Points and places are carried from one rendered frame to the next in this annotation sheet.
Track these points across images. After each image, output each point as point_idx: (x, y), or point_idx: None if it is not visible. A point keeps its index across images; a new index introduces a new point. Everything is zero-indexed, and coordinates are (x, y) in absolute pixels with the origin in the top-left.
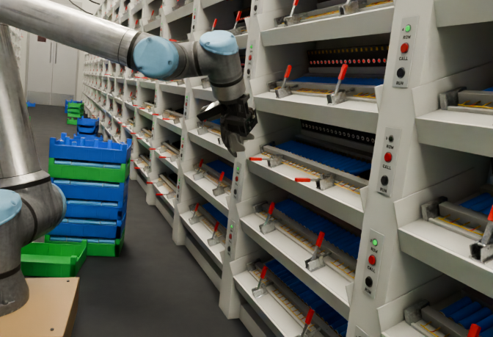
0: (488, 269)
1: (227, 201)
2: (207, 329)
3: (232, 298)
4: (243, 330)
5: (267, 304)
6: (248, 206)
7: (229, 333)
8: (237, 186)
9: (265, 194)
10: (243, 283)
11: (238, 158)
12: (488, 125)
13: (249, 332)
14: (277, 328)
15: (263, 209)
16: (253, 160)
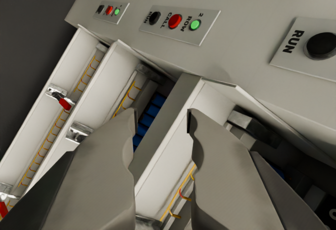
0: None
1: None
2: (21, 14)
3: (73, 24)
4: (60, 47)
5: (42, 112)
6: (137, 56)
7: (38, 40)
8: (159, 25)
9: (174, 79)
10: (68, 54)
11: (226, 15)
12: None
13: (60, 55)
14: (8, 149)
15: (147, 80)
16: None
